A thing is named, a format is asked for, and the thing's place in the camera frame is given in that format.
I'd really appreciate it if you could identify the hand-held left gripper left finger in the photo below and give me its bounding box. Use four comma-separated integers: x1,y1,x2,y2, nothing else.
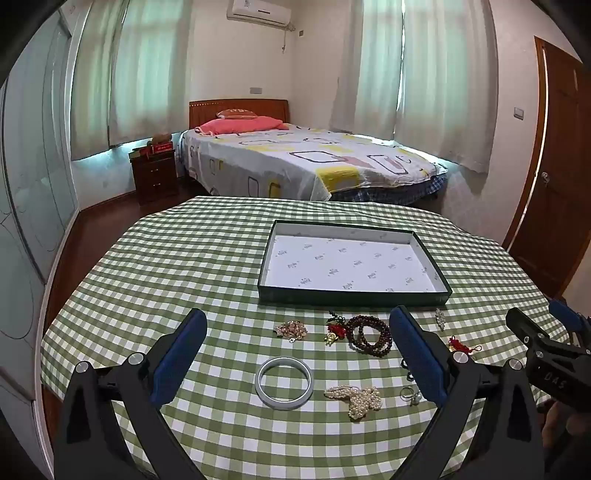
54,308,208,480

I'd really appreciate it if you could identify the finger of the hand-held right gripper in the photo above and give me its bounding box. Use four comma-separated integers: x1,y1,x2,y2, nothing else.
549,299,591,344
505,307,546,352

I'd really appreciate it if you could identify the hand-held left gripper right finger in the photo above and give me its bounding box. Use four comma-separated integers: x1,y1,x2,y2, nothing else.
389,305,546,480

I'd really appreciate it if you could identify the dark red bead bracelet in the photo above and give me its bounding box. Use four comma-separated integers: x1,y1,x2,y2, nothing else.
345,315,394,355

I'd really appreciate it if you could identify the pearl necklace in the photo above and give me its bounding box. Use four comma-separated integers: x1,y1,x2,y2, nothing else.
323,384,384,421

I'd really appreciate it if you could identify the white jade bangle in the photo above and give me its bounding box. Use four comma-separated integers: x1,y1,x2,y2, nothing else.
255,357,315,411

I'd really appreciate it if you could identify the green tray with white lining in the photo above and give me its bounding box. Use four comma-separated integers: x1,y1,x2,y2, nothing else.
257,220,453,308

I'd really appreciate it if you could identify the gold chain bracelet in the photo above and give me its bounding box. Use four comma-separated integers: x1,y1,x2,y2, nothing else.
274,322,309,343

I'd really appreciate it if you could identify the person's right hand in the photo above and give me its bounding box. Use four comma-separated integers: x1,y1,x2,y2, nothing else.
540,399,591,462

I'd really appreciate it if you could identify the small red knot gold charm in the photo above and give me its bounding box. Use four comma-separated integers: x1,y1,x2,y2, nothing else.
447,336,483,357

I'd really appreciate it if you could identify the red knot charm with black tassel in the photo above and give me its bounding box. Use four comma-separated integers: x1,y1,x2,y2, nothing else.
323,311,348,348

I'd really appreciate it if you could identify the green checked tablecloth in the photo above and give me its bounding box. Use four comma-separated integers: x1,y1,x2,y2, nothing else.
41,196,573,480

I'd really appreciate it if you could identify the brown wooden door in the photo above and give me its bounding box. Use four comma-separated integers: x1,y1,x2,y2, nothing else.
501,36,591,300

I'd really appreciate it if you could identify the blue checked bed skirt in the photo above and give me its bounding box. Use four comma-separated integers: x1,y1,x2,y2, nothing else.
330,174,450,206

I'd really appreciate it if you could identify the dark wooden nightstand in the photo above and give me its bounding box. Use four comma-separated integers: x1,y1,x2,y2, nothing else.
128,148,180,206

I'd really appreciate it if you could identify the glass door wardrobe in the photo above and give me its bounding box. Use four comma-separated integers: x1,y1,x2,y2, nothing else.
0,9,81,402

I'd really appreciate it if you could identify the bed with patterned cover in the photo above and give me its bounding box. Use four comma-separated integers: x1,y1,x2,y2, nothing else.
179,127,450,202

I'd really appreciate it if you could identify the pink pillow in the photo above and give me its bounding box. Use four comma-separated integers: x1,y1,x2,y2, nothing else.
194,116,289,136

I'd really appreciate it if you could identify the white sheer curtain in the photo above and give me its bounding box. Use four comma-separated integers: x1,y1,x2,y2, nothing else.
69,0,125,161
108,0,195,148
330,0,404,134
394,0,499,175

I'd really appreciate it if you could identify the wooden headboard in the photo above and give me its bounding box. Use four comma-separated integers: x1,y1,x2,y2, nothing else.
188,99,289,131

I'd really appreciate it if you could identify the white air conditioner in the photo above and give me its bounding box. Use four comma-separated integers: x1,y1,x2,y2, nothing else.
226,0,293,28

